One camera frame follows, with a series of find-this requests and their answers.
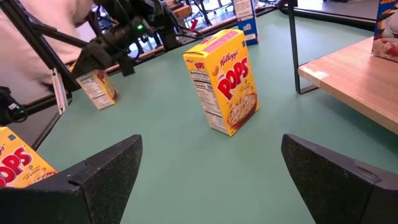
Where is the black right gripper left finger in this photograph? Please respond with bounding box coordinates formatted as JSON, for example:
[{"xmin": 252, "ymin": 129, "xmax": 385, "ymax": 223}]
[{"xmin": 0, "ymin": 134, "xmax": 144, "ymax": 224}]

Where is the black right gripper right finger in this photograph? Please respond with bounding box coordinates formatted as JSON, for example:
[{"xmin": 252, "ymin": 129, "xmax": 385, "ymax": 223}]
[{"xmin": 281, "ymin": 133, "xmax": 398, "ymax": 224}]

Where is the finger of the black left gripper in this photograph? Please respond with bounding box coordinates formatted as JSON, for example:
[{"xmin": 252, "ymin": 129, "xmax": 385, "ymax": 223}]
[
  {"xmin": 70, "ymin": 42, "xmax": 111, "ymax": 72},
  {"xmin": 119, "ymin": 54, "xmax": 136, "ymax": 78}
]

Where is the yellow Corn Pops cereal box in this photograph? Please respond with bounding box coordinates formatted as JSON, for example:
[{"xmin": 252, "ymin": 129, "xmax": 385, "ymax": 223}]
[
  {"xmin": 70, "ymin": 63, "xmax": 118, "ymax": 111},
  {"xmin": 182, "ymin": 28, "xmax": 261, "ymax": 137},
  {"xmin": 0, "ymin": 126, "xmax": 58, "ymax": 189}
]

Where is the blue Frosted Flakes cereal box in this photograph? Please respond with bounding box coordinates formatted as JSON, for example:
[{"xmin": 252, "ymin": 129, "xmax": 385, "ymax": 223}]
[
  {"xmin": 371, "ymin": 0, "xmax": 398, "ymax": 63},
  {"xmin": 231, "ymin": 0, "xmax": 259, "ymax": 47}
]

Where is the black device with green light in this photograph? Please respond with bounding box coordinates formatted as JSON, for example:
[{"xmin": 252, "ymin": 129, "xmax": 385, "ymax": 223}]
[{"xmin": 0, "ymin": 86, "xmax": 28, "ymax": 126}]

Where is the green table mat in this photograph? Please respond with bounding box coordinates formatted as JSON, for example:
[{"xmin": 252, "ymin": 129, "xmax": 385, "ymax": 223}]
[{"xmin": 30, "ymin": 6, "xmax": 398, "ymax": 224}]

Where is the wooden shelf with black frame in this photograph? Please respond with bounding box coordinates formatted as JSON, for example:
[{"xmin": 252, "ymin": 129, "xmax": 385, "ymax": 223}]
[{"xmin": 275, "ymin": 0, "xmax": 398, "ymax": 135}]

